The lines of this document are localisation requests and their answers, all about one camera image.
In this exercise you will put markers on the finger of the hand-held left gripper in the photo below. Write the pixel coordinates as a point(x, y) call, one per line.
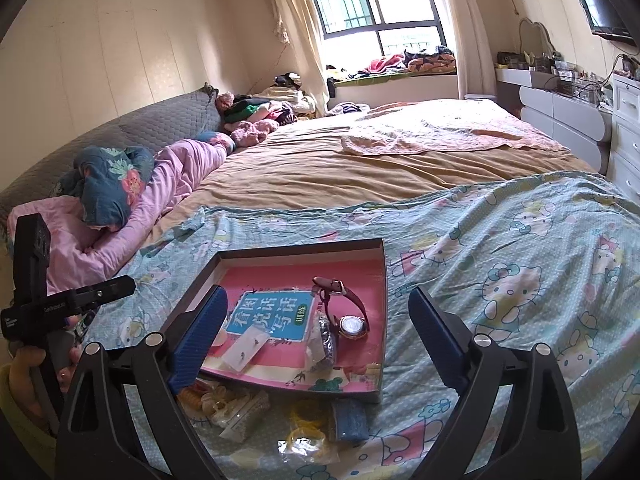
point(107, 290)

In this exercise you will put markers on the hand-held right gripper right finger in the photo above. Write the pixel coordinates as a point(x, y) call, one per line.
point(435, 340)

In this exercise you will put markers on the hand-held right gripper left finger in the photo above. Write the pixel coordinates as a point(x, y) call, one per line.
point(197, 332)

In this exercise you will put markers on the white hair claw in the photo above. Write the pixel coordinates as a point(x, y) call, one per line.
point(220, 405)

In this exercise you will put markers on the clear plastic bag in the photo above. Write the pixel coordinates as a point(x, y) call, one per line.
point(247, 417)

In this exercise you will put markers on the small blue box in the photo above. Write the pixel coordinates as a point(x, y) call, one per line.
point(350, 422)

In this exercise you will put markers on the dark cardboard box tray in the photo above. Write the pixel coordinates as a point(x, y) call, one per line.
point(300, 265)

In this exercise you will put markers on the yellow wrapper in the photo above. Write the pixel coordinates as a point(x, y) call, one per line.
point(300, 430)

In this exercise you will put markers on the person's left forearm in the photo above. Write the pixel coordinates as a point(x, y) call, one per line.
point(20, 435)

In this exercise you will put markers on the person's left hand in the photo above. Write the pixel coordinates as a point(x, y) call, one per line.
point(25, 370)

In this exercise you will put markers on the small earring plastic bag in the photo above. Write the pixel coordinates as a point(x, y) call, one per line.
point(247, 347)

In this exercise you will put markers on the pink book with blue label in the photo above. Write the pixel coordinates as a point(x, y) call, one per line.
point(290, 355)

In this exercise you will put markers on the blue floral quilt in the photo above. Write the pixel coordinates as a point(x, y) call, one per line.
point(110, 175)

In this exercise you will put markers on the printed cartoon cat blanket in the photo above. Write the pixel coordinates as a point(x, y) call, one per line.
point(500, 240)

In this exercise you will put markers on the pink quilt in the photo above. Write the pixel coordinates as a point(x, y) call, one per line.
point(165, 185)

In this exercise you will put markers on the grey quilted headboard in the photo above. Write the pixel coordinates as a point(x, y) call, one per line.
point(150, 120)

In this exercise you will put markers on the tan bedsheet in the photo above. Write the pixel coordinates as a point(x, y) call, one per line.
point(325, 170)

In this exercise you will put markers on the pink textured blanket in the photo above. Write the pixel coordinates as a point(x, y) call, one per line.
point(450, 130)

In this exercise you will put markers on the pile of clothes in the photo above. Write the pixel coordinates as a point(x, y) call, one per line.
point(250, 110)

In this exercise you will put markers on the grey white vanity dresser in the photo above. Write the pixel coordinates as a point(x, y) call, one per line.
point(560, 115)

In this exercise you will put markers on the blankets on window seat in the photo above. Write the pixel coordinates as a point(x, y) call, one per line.
point(400, 65)

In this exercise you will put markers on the white chest of drawers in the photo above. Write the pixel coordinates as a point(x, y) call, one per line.
point(627, 135)

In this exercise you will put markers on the clutter on vanity dresser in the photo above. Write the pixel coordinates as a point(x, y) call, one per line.
point(565, 72)

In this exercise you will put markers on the cream curtain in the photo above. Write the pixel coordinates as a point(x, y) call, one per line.
point(465, 35)
point(295, 35)

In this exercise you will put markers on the vanity mirror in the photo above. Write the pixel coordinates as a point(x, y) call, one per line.
point(532, 37)

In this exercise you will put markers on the wall television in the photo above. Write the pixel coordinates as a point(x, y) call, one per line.
point(597, 2)

